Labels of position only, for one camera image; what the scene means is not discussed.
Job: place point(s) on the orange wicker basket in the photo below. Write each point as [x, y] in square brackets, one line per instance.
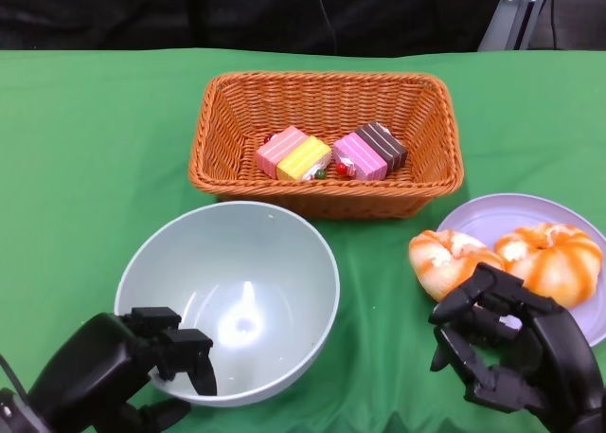
[326, 96]

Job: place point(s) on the grey metal frame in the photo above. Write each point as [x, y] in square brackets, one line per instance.
[497, 21]

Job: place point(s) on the brown chocolate cake slice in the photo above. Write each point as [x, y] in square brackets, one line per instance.
[383, 144]

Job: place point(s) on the pink striped cake slice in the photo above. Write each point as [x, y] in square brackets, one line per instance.
[360, 160]

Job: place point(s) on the peach striped cake slice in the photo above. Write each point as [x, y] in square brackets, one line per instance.
[279, 151]

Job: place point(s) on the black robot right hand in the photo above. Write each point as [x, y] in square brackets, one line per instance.
[554, 357]

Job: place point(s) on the round pumpkin-shaped bread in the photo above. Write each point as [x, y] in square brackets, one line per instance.
[554, 257]

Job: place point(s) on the black backdrop cloth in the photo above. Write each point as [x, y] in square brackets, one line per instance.
[142, 16]

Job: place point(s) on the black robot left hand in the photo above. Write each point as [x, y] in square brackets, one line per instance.
[94, 362]

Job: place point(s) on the long golden bread loaf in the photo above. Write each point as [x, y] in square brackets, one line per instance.
[445, 262]

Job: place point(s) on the yellow striped cake slice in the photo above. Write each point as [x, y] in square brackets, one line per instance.
[303, 160]

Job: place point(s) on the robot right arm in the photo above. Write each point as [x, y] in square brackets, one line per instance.
[597, 423]

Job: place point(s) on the green tablecloth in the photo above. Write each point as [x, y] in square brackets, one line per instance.
[94, 144]

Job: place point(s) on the grey ceramic bowl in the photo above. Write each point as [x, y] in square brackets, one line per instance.
[227, 262]

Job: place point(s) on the lavender plate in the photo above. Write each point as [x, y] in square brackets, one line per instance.
[478, 215]

